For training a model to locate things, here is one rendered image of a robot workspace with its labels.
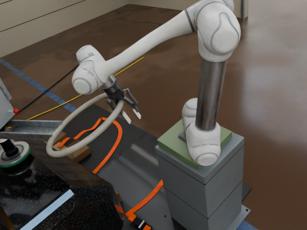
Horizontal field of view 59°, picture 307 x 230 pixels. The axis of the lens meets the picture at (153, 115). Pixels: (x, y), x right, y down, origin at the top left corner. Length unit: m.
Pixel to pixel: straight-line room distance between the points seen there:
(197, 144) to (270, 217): 1.19
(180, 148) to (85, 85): 0.77
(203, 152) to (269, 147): 1.59
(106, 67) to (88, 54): 0.16
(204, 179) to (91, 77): 0.83
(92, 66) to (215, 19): 0.49
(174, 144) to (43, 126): 0.79
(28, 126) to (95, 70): 0.83
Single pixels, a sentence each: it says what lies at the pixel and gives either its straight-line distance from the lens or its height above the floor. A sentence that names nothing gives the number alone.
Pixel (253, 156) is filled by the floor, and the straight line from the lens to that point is 2.73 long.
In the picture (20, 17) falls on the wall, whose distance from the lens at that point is 6.97.
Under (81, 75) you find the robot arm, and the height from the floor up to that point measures 1.53.
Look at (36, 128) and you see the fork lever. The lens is 1.76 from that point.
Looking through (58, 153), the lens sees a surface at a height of 1.18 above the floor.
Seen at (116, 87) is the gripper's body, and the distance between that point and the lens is 1.30.
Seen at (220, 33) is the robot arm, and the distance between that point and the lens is 0.96.
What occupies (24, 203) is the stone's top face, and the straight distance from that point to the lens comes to 1.73.
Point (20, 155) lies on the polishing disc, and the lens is 1.96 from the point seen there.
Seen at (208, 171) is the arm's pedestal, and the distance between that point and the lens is 1.55.
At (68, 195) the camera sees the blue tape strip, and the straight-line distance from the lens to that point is 1.66.
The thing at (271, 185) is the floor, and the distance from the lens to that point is 2.54.
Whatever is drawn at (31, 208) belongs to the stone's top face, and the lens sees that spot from 1.68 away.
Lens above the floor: 1.98
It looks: 37 degrees down
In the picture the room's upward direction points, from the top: 12 degrees counter-clockwise
